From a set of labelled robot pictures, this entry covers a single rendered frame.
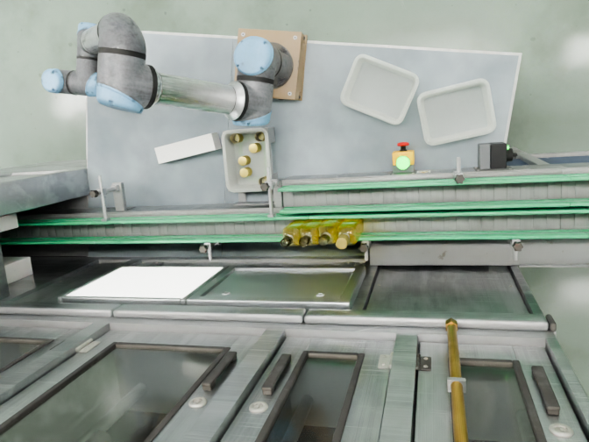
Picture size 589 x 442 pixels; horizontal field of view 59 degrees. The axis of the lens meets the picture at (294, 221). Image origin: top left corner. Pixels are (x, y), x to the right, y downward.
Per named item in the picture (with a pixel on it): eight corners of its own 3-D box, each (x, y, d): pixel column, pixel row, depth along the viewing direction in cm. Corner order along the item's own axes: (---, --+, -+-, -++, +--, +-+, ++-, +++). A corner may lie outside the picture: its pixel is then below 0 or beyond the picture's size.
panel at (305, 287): (121, 273, 191) (58, 306, 159) (120, 265, 190) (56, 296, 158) (365, 274, 167) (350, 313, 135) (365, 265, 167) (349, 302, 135)
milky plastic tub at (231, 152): (235, 189, 197) (226, 193, 189) (229, 129, 193) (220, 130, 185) (279, 188, 193) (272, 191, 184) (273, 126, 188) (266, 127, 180)
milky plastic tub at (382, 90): (401, 126, 179) (400, 127, 171) (342, 103, 182) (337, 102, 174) (422, 77, 174) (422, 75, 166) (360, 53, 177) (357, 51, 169)
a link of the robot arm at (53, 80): (61, 95, 162) (39, 92, 164) (84, 96, 172) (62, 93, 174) (60, 68, 160) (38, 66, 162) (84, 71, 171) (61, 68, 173)
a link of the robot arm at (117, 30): (106, -4, 122) (68, 21, 162) (104, 45, 124) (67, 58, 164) (154, 8, 129) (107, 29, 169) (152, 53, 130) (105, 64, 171)
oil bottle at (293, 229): (297, 232, 181) (280, 247, 161) (296, 217, 180) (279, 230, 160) (313, 231, 180) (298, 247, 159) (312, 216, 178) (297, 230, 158)
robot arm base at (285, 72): (252, 40, 175) (244, 34, 166) (296, 45, 172) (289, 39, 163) (247, 86, 178) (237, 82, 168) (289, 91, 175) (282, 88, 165)
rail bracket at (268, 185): (273, 212, 181) (262, 220, 169) (269, 165, 178) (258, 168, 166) (281, 212, 180) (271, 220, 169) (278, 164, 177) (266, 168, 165)
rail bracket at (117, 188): (125, 212, 208) (90, 224, 186) (120, 170, 205) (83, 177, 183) (137, 211, 206) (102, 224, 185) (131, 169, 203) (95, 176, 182)
